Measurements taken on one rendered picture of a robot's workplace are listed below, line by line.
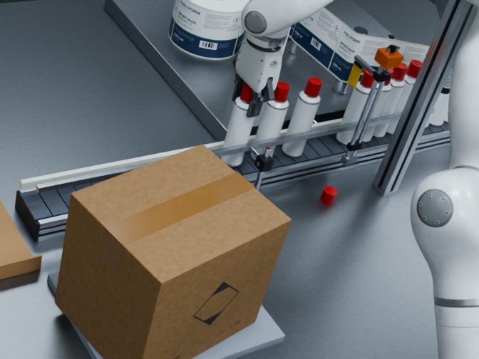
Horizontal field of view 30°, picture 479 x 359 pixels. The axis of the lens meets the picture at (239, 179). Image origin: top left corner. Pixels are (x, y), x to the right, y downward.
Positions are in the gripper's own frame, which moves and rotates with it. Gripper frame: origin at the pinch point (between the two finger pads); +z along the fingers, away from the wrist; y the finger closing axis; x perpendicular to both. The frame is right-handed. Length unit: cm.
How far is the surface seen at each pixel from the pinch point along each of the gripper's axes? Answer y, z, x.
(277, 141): -4.1, 9.6, -8.5
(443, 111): -2, 13, -65
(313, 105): -2.7, 2.0, -17.4
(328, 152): -2.9, 17.7, -27.3
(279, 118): -2.5, 4.3, -8.5
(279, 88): -0.8, -2.7, -7.5
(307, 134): -4.1, 9.5, -17.1
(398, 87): -2.0, 1.8, -44.4
